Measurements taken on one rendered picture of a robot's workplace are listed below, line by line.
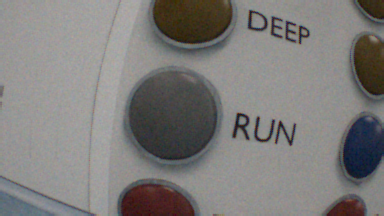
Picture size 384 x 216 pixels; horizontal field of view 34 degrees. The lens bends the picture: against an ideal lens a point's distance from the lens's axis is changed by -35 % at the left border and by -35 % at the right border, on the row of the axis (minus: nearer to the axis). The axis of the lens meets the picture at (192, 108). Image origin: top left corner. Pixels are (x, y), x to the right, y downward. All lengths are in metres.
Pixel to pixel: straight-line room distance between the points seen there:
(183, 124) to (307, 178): 0.05
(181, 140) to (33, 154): 3.86
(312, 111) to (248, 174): 0.03
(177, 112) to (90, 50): 3.77
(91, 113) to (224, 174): 3.77
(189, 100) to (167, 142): 0.01
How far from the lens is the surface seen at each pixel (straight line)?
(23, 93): 4.11
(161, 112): 0.28
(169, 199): 0.28
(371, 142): 0.28
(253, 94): 0.28
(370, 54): 0.28
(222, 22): 0.28
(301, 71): 0.28
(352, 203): 0.29
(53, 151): 4.10
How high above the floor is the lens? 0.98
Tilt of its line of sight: 3 degrees down
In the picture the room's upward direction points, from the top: 10 degrees clockwise
